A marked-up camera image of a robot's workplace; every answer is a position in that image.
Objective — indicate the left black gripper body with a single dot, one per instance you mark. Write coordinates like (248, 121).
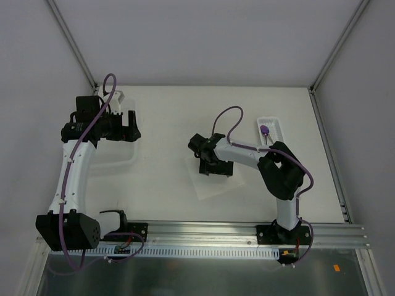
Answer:
(125, 127)

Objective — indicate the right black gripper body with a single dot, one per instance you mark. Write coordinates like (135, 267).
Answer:
(216, 164)

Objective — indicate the iridescent gold spoon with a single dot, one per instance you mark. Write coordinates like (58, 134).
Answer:
(265, 132)

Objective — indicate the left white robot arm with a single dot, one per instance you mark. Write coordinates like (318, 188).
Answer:
(80, 137)

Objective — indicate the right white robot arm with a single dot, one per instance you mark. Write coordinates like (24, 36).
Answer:
(280, 170)

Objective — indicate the white paper napkin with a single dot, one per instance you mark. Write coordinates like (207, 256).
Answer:
(212, 185)

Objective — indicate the large white perforated basket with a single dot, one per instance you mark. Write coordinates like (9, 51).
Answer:
(112, 156)

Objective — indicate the small white perforated tray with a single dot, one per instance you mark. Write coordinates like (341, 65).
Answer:
(274, 126)

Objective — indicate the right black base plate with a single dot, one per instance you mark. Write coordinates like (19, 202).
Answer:
(268, 234)

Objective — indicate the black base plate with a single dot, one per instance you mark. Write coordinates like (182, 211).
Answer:
(268, 234)
(139, 228)

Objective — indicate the white slotted cable duct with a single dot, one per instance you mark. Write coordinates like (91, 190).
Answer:
(167, 251)

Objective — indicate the aluminium mounting rail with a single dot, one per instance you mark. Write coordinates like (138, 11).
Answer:
(200, 231)

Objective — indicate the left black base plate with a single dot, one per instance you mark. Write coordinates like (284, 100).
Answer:
(139, 228)

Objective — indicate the left aluminium frame post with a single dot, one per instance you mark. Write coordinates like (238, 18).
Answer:
(71, 42)

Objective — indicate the aluminium frame post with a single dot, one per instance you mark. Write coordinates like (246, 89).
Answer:
(71, 42)
(340, 42)

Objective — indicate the right aluminium frame post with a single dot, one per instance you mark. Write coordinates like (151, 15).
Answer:
(340, 42)

